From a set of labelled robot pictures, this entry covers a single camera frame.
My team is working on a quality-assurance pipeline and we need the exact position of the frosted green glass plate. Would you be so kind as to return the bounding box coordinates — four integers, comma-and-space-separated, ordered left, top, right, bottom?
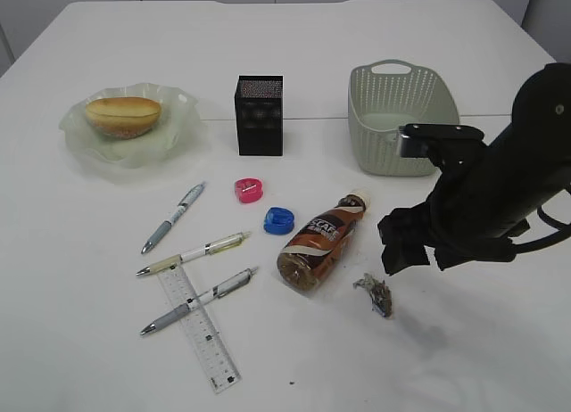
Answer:
59, 83, 203, 169

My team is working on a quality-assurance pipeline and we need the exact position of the black mesh pen holder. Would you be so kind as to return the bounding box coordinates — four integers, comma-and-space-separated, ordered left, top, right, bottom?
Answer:
234, 75, 283, 156

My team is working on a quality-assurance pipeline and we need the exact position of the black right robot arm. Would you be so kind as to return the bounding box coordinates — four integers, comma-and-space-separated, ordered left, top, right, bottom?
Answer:
377, 62, 570, 276

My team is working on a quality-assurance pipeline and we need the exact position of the golden bread roll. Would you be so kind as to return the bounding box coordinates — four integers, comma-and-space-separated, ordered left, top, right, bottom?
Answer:
85, 97, 161, 139

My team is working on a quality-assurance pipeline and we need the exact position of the cream grip white pen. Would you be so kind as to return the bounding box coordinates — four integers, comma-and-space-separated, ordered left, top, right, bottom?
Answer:
136, 231, 251, 277

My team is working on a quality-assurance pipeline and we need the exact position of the grey grip white pen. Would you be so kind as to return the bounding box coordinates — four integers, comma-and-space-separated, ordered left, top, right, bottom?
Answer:
141, 182, 206, 254

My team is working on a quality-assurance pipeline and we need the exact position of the clear plastic ruler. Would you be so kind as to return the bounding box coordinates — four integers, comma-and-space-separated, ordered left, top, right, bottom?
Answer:
158, 265, 242, 394

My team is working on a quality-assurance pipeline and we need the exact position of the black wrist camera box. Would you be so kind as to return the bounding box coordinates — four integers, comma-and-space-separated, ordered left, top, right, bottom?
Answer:
396, 123, 484, 158

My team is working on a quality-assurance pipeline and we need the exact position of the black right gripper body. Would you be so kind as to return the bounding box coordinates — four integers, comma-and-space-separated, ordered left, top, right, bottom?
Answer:
377, 161, 531, 262

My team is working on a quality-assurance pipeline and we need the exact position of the grey paper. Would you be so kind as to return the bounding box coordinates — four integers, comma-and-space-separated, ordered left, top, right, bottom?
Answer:
352, 273, 393, 319

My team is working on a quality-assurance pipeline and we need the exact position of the blue pencil sharpener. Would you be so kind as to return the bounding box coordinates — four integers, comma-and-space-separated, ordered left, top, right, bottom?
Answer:
263, 207, 294, 235

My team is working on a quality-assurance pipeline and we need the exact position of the brown Nescafe coffee bottle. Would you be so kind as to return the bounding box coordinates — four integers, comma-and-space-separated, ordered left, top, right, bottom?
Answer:
277, 189, 370, 293

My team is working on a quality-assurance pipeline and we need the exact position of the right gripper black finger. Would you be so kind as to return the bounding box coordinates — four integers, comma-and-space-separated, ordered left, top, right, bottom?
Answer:
382, 243, 430, 276
434, 245, 490, 270

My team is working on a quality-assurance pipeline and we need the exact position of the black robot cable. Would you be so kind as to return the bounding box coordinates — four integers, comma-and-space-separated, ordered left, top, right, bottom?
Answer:
503, 204, 571, 255

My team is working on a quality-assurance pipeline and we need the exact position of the lilac grip white pen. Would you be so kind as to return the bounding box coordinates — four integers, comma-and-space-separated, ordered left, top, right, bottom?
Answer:
140, 267, 259, 336

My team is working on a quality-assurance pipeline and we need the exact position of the pink pencil sharpener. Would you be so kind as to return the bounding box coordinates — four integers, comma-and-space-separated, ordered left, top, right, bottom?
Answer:
234, 177, 263, 204

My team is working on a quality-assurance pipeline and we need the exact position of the pale green plastic basket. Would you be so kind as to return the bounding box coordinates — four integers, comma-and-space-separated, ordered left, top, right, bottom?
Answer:
348, 60, 459, 177

